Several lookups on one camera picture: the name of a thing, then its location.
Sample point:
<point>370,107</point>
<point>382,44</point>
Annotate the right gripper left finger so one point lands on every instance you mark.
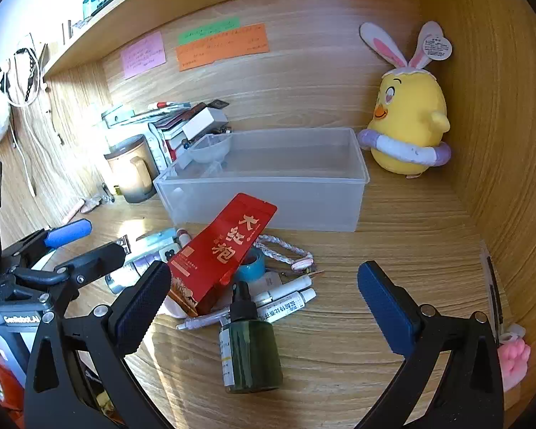
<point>58,394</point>

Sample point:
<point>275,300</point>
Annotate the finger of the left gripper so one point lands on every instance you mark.
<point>41,242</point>
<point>79,271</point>

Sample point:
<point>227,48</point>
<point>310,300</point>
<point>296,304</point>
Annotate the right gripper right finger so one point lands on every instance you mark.
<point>470,393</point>

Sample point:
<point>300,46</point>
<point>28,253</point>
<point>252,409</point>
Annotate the white mahjong tile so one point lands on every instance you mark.
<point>166,253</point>

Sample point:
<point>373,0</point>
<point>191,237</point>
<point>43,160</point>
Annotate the white green cream tube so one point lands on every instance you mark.
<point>150,243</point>

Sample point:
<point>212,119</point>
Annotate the red tea packet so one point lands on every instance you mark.
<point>204,268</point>

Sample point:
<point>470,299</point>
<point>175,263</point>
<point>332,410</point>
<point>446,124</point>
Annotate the blue tape roll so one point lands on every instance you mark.
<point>252,267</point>

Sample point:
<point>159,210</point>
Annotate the dark green spray bottle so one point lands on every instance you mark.
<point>248,348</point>

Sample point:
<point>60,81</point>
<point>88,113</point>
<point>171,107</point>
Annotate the white marker pen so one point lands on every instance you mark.
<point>302,283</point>

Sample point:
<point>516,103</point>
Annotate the white lip balm stick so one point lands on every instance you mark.
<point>183,237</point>

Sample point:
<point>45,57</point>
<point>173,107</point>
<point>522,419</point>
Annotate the pink paw toy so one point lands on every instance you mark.
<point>514,354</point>

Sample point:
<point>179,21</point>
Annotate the brown ceramic mug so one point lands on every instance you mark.
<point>134,168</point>

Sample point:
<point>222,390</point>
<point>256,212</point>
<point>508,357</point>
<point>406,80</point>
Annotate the stack of books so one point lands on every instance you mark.
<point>161,124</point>

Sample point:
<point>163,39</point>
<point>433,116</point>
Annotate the white small box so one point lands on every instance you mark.
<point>204,121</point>

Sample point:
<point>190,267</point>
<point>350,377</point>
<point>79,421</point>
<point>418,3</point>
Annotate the pink sticky note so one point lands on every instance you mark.
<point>143,55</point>

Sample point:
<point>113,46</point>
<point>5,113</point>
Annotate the clear plastic storage box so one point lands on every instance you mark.
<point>316,177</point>

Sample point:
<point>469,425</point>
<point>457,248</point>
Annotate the yellow chick plush toy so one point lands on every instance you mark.
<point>410,115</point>

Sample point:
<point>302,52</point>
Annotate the green sticky note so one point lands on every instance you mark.
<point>207,30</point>

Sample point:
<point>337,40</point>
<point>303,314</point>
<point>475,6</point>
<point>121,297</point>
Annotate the orange sticky note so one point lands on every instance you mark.
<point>242,41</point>

